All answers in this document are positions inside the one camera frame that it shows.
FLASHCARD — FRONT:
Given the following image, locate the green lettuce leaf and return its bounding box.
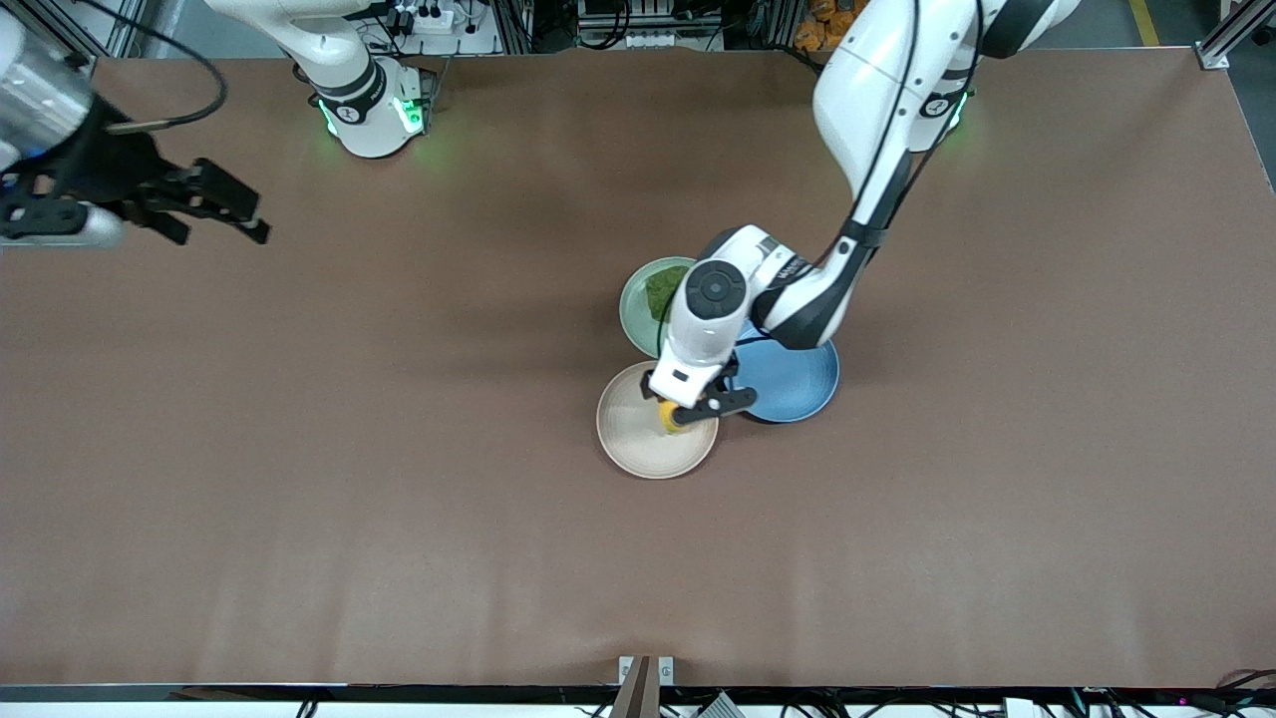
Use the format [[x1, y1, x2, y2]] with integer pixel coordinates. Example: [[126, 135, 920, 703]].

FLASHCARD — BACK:
[[644, 264, 694, 322]]

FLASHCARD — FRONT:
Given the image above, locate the light green plate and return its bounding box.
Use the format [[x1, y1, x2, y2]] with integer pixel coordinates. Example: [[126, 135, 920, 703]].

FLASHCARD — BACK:
[[619, 256, 699, 360]]

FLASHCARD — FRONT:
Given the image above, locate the beige plate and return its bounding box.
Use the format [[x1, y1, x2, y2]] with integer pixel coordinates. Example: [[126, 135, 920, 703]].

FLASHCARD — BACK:
[[596, 360, 720, 481]]

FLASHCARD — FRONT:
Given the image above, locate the blue plate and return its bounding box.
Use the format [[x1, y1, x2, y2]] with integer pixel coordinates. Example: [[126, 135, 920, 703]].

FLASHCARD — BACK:
[[726, 321, 840, 424]]

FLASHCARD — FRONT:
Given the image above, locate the white power strip with plugs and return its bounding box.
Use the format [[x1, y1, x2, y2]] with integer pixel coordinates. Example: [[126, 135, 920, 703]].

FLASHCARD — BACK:
[[389, 0, 462, 36]]

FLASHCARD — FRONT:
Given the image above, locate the long white power strip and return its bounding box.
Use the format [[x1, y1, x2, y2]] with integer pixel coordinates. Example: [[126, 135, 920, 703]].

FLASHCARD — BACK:
[[576, 0, 724, 51]]

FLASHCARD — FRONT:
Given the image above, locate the bag of orange items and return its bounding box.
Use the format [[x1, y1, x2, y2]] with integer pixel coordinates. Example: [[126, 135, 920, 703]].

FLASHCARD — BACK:
[[795, 0, 868, 53]]

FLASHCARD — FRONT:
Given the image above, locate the aluminium frame profile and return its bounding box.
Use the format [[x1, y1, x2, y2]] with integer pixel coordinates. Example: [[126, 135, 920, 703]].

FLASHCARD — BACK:
[[1196, 0, 1276, 73], [0, 0, 151, 61]]

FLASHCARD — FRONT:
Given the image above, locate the black right arm base cable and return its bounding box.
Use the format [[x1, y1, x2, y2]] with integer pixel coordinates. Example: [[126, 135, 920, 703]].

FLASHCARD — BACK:
[[414, 55, 450, 131]]

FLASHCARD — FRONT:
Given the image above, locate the black arm base cable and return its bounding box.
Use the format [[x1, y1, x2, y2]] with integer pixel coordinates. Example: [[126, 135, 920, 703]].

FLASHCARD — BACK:
[[793, 45, 848, 91], [414, 55, 450, 131]]

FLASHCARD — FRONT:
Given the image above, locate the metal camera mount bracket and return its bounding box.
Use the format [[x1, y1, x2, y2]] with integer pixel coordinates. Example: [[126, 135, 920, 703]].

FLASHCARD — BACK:
[[618, 655, 676, 718]]

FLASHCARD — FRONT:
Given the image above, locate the black left arm base cable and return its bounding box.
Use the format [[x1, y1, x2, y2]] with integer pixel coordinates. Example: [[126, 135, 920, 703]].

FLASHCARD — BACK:
[[793, 45, 848, 91]]

